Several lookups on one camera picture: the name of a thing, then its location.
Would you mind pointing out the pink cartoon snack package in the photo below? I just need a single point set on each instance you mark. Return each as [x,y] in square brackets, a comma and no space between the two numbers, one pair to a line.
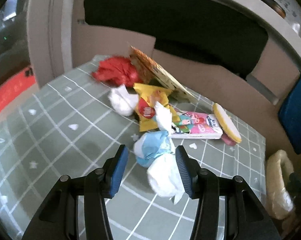
[193,125]

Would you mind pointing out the yellow snack wrapper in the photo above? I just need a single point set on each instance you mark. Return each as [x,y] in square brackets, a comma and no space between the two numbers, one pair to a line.
[145,109]

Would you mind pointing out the yellow white round lid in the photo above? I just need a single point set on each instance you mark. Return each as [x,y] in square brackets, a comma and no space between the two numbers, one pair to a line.
[226,123]

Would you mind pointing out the blue hanging towel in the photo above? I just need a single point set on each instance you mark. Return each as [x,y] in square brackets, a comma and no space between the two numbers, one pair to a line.
[289,116]

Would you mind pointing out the blue white wrapper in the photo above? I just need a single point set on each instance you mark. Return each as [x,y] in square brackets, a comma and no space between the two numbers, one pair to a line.
[152,145]

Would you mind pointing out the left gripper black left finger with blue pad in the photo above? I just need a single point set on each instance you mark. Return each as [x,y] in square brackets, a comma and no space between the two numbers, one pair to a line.
[57,216]

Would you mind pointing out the red crumpled plastic bag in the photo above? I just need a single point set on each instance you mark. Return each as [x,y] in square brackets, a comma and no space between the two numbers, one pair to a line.
[117,70]

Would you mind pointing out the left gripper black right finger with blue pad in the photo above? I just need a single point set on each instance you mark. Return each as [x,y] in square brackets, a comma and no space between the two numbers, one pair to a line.
[245,216]

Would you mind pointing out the white paper towel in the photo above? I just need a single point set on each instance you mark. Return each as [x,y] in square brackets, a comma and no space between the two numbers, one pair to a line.
[164,178]

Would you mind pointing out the orange patterned snack bag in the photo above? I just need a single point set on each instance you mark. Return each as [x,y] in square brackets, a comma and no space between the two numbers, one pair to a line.
[150,72]

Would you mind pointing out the pink purple sponge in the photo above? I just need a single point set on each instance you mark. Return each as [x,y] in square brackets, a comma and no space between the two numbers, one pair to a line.
[227,140]

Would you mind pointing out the cream trash bag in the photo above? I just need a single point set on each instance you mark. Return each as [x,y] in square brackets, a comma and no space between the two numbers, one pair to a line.
[278,200]

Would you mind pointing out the white tissue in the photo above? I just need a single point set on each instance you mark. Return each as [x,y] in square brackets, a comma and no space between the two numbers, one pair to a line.
[122,101]

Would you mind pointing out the dark glass door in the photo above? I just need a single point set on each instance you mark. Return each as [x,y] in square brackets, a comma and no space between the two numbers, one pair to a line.
[14,52]

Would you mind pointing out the red floor mat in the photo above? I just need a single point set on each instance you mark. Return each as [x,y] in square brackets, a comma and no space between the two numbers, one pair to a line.
[16,85]

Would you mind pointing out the green grid pattern tablecloth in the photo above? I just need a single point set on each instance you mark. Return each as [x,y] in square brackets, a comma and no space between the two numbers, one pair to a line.
[69,127]

